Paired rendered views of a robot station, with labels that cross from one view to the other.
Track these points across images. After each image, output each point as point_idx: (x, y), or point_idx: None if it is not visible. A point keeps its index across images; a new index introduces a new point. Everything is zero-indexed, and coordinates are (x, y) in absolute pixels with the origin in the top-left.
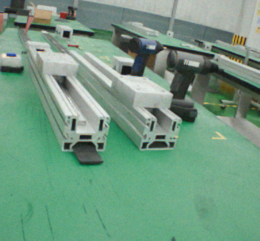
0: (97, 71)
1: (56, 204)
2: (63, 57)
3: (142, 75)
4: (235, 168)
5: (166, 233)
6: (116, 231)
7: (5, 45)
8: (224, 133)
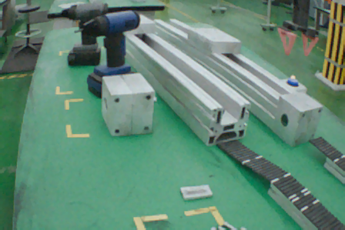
0: (172, 48)
1: None
2: (208, 34)
3: (104, 68)
4: (78, 38)
5: None
6: None
7: None
8: (54, 55)
